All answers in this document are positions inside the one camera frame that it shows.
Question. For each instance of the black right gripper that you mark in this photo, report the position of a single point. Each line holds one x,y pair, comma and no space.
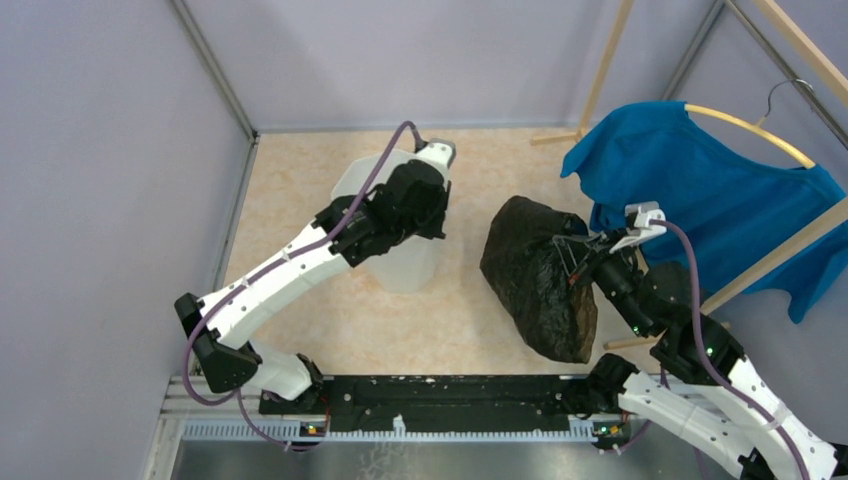
578,253

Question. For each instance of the wooden clothes rack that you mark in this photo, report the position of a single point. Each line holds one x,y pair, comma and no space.
804,266

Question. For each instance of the white slotted cable duct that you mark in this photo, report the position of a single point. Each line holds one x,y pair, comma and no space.
297,431

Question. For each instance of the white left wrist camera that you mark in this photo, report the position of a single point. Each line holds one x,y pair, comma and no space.
437,152

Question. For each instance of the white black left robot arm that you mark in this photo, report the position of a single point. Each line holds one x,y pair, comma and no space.
221,324

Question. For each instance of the white translucent trash bin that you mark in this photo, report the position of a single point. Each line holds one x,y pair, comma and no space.
406,268

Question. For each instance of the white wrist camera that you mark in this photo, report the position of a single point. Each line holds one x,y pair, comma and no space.
437,152
644,222

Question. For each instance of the black plastic trash bag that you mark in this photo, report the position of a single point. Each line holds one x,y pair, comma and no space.
524,264

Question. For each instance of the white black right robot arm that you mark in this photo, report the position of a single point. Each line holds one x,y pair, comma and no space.
752,434

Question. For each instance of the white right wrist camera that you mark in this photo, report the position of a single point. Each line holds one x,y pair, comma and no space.
644,222

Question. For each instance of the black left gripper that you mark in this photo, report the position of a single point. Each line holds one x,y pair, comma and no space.
433,229

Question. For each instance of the blue t-shirt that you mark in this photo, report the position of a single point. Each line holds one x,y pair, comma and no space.
733,209

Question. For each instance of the wooden clothes hanger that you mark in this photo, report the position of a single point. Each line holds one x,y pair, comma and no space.
756,128

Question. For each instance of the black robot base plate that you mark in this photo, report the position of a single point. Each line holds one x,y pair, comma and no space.
452,404

